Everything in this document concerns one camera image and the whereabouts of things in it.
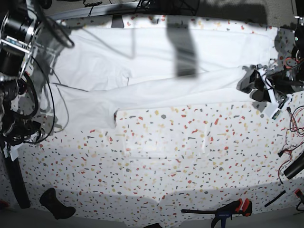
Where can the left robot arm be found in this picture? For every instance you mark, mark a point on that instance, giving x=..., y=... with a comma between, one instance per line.
x=289, y=45

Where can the white T-shirt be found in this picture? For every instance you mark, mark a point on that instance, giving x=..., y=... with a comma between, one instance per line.
x=111, y=69

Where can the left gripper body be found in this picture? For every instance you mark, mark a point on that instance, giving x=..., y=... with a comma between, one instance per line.
x=267, y=85

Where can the long black tube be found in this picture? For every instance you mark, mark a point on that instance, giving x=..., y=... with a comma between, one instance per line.
x=15, y=178

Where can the black cylinder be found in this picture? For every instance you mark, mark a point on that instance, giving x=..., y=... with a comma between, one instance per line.
x=296, y=167

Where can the small black rod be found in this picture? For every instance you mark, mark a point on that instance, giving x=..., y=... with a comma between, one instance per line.
x=275, y=199

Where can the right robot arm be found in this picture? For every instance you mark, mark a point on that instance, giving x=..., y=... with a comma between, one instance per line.
x=19, y=31

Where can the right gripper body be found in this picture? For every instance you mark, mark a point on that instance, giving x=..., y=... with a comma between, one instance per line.
x=21, y=132

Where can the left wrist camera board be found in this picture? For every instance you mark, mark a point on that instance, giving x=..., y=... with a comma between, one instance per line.
x=274, y=114

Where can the small orange black clip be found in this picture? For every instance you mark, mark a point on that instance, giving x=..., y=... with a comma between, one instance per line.
x=298, y=192

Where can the black orange bar clamp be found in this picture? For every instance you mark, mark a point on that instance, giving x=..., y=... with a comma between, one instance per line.
x=238, y=207

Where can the terrazzo patterned tablecloth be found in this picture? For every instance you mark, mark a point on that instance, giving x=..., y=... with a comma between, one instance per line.
x=157, y=161

